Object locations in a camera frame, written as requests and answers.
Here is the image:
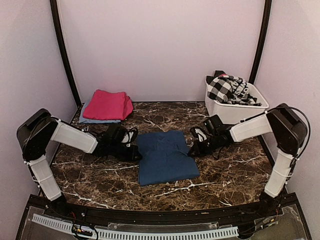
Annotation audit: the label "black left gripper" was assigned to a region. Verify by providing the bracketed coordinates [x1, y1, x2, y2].
[109, 141, 143, 162]

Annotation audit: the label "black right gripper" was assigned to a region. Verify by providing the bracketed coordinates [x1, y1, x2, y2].
[187, 133, 220, 157]

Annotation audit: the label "dark blue garment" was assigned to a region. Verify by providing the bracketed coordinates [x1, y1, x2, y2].
[137, 130, 200, 186]

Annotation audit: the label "pink trousers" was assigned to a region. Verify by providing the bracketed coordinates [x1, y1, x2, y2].
[83, 89, 134, 121]

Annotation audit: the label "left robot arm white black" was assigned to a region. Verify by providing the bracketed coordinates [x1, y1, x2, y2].
[16, 108, 142, 218]

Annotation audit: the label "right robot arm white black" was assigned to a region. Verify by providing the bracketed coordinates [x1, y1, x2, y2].
[188, 103, 311, 217]

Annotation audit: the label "white plastic laundry bin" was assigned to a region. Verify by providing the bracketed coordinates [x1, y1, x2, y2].
[205, 83, 269, 125]

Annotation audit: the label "black white checkered shirt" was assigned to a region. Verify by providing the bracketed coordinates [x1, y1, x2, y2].
[205, 70, 232, 104]

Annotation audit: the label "folded light blue shirt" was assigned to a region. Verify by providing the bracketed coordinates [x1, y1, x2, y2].
[78, 101, 122, 125]

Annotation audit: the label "black shirt white lettering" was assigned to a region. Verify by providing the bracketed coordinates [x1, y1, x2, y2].
[225, 75, 256, 106]

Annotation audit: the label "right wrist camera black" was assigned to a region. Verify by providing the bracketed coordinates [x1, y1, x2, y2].
[203, 114, 227, 136]

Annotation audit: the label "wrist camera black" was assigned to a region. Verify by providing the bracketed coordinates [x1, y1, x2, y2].
[203, 114, 227, 136]
[106, 124, 130, 143]

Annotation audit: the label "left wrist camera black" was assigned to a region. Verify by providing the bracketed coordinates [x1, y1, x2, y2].
[106, 124, 130, 143]

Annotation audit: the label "white slotted cable duct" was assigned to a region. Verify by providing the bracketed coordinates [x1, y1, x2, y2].
[31, 214, 239, 240]

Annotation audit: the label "black curved front rail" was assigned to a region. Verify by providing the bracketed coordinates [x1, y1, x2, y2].
[44, 199, 276, 226]

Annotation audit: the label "right black corner post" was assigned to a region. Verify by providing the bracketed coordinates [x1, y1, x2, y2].
[249, 0, 272, 84]

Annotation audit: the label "black corner post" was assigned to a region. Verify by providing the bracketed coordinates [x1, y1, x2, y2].
[49, 0, 82, 107]
[249, 0, 272, 84]

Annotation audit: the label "left black corner post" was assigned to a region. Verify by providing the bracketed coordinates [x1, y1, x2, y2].
[49, 0, 82, 107]

